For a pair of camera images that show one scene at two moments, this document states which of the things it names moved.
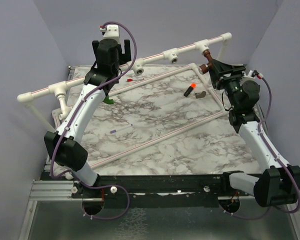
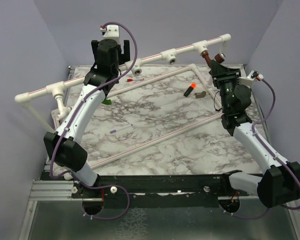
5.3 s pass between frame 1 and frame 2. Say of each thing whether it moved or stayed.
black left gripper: stayed
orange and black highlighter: stayed
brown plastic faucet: moved
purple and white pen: stayed
